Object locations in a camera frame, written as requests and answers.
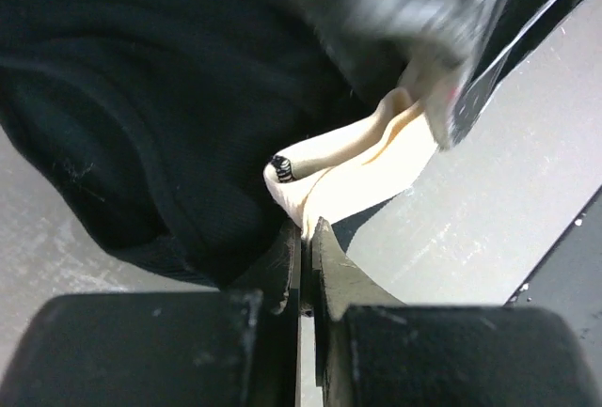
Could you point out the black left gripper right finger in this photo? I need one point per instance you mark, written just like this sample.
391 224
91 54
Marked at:
337 283

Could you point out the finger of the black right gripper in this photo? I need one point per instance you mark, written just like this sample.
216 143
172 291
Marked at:
450 54

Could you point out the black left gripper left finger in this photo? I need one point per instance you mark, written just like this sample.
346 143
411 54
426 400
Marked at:
284 338

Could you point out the black underwear cream waistband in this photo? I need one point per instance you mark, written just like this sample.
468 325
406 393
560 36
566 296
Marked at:
184 133

